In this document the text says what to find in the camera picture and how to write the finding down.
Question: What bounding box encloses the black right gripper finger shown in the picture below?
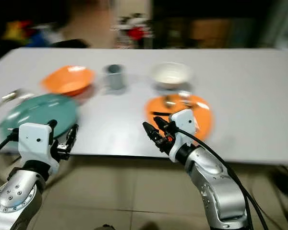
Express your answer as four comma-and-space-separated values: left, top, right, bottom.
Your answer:
153, 115, 172, 133
142, 121, 165, 145

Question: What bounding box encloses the teal plate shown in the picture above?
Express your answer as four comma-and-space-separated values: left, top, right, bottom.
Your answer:
0, 93, 79, 142

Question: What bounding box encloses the long metal spoon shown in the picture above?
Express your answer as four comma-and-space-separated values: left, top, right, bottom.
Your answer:
0, 88, 24, 115

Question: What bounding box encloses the white bowl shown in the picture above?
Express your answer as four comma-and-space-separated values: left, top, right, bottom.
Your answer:
150, 62, 193, 90

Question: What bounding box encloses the grey cup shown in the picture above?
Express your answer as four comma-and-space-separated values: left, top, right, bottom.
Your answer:
104, 64, 126, 92

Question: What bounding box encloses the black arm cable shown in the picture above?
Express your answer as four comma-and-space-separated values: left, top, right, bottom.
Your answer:
0, 127, 21, 158
174, 126, 269, 230

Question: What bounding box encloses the brown cardboard box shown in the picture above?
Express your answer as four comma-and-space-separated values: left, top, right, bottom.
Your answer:
190, 18, 233, 42

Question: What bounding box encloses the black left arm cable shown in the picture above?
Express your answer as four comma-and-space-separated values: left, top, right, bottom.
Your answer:
0, 127, 21, 158

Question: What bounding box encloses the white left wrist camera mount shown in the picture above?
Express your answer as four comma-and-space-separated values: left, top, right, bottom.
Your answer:
18, 123, 54, 169

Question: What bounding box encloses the short metal spoon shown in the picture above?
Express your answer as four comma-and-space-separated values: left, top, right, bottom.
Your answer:
163, 94, 178, 109

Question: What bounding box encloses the orange plate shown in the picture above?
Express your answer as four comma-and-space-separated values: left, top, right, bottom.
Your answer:
145, 93, 214, 140

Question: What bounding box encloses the red and white object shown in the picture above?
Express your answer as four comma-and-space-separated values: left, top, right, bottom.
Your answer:
114, 14, 154, 49

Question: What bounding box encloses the yellow and red toy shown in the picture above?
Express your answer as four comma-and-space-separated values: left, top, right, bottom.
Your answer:
4, 20, 35, 46

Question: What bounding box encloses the short metal fork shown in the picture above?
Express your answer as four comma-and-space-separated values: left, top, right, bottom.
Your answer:
178, 90, 194, 104

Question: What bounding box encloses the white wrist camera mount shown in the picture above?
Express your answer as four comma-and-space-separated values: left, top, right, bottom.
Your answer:
18, 123, 54, 169
168, 109, 195, 150

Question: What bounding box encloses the orange bowl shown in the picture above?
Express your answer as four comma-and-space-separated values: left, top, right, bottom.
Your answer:
41, 65, 96, 96

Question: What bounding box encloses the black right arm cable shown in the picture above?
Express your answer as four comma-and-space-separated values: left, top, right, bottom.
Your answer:
174, 126, 269, 230

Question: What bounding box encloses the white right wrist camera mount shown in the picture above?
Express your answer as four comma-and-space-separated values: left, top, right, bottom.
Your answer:
168, 109, 195, 150

